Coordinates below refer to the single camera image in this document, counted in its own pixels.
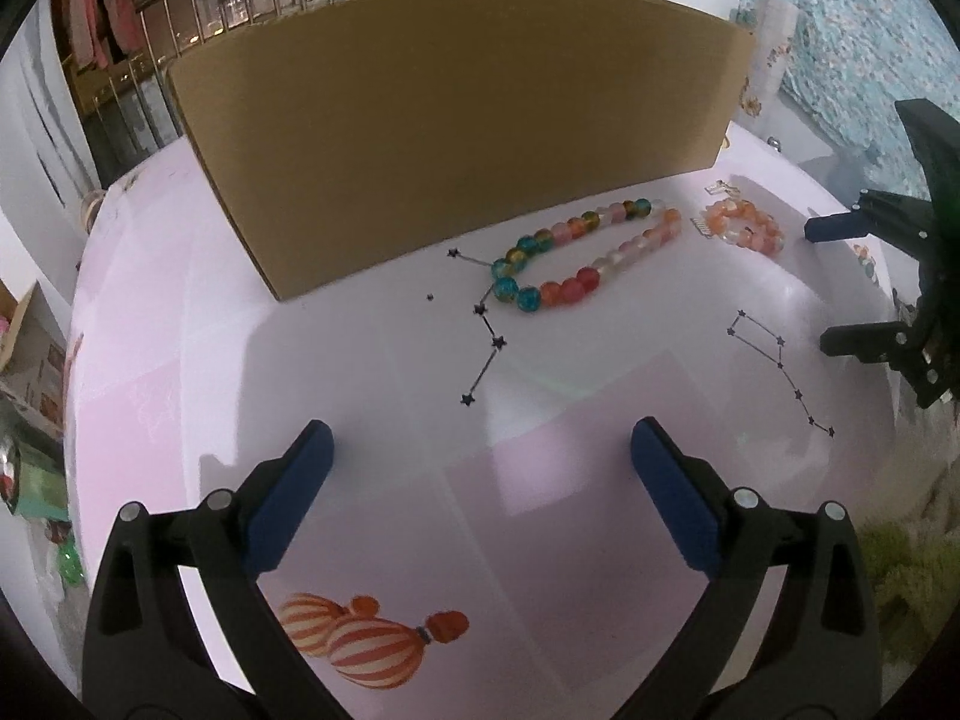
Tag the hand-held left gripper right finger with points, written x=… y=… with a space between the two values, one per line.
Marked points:
x=675 y=499

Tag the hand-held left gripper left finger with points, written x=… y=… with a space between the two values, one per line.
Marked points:
x=292 y=499

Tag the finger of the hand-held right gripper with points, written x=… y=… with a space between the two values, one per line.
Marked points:
x=832 y=227
x=855 y=340

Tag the small gold white charm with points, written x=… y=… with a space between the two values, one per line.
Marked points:
x=721 y=187

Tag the small silver tag charm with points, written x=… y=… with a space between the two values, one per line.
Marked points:
x=702 y=229

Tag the brown cardboard box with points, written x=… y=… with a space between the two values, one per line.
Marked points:
x=450 y=127

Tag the teal floral cloth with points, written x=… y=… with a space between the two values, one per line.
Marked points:
x=847 y=52

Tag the white floral roll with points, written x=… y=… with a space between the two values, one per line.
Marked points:
x=772 y=52

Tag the green plastic bottle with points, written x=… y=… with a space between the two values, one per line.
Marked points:
x=71 y=566

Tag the red pink hanging clothes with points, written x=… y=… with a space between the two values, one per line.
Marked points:
x=97 y=0

